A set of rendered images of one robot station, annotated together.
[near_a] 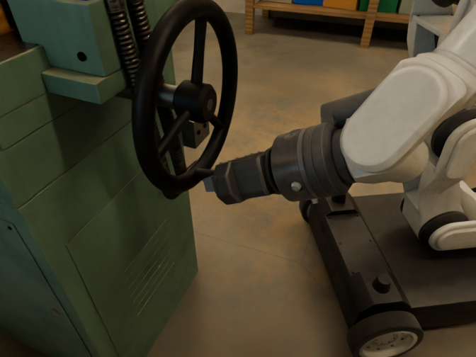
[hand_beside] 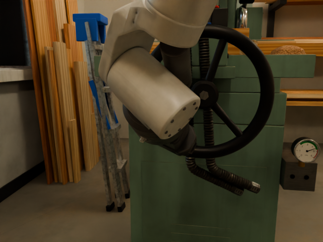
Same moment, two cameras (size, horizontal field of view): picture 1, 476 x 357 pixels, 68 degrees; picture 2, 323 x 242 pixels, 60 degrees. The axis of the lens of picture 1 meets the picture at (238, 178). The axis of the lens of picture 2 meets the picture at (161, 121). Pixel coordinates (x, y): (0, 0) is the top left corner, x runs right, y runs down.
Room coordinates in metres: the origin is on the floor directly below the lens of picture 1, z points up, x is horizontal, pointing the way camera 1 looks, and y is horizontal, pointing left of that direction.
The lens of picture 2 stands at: (0.25, -0.50, 0.87)
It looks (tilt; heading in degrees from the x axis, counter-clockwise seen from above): 11 degrees down; 76
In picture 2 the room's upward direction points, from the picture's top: straight up
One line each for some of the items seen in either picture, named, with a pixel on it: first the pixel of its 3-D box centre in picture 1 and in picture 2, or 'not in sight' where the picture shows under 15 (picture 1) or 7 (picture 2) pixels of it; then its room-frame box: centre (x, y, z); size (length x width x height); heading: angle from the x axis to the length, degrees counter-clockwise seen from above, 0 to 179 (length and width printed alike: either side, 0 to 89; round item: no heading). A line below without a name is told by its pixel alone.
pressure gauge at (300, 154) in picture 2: not in sight; (304, 152); (0.78, 0.08, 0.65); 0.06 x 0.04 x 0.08; 157
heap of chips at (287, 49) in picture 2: not in sight; (286, 50); (0.80, 0.21, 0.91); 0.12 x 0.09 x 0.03; 67
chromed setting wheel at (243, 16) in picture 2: not in sight; (241, 23); (0.79, 0.45, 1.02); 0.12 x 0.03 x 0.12; 67
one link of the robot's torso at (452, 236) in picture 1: (447, 214); not in sight; (0.77, -0.65, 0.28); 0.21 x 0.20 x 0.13; 97
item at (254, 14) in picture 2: not in sight; (248, 25); (0.84, 0.49, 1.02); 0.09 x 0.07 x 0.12; 157
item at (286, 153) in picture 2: (183, 123); (294, 169); (0.81, 0.15, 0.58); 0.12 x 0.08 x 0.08; 67
